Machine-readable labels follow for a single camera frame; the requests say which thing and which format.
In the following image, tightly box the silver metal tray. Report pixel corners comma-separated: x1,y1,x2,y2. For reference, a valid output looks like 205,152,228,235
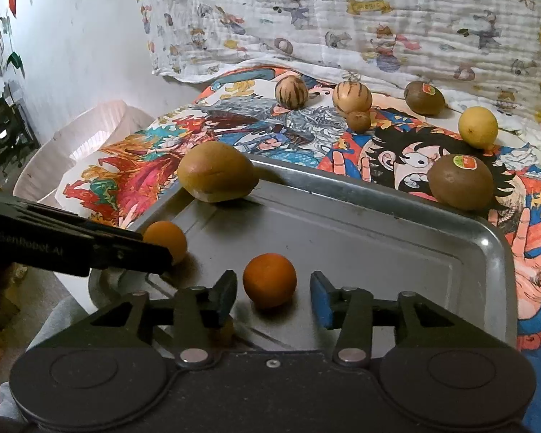
88,153,519,353

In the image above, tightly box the large brown oval fruit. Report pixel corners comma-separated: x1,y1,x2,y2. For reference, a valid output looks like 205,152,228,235
177,141,260,204

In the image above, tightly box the black chair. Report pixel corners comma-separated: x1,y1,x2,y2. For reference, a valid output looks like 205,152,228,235
0,97,41,174

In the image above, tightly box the green wall sticker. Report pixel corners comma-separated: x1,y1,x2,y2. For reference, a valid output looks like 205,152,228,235
5,52,26,77

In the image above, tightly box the colourful cartoon printed sheet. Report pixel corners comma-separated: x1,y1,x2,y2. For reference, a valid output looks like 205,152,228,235
63,65,541,416

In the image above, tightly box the yellow lemon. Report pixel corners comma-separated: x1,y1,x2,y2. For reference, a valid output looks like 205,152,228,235
458,106,499,149

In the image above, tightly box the small orange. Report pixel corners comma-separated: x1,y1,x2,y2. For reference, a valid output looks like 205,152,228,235
142,220,189,266
242,253,297,310

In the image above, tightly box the small brown round fruit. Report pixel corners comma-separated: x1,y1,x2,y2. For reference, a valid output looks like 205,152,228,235
345,110,371,134

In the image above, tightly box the striped pepino melon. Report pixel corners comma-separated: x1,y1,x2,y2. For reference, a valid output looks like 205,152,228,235
332,80,373,114
274,75,308,110

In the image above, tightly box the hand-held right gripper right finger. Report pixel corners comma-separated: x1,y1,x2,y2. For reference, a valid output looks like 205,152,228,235
310,272,473,366

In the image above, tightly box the white laundry basket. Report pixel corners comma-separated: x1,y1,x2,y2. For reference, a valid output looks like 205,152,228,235
13,100,163,208

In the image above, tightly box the brown kiwi with red sticker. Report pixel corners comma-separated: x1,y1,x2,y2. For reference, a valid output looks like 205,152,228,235
403,80,446,115
427,153,495,211

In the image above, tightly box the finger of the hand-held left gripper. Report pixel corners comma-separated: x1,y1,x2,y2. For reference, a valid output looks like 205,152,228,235
72,216,173,277

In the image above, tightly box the white printed blanket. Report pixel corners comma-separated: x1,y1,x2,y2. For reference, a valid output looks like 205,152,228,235
133,0,541,154

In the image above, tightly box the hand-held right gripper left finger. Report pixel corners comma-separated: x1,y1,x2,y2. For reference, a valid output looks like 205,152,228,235
74,271,238,367

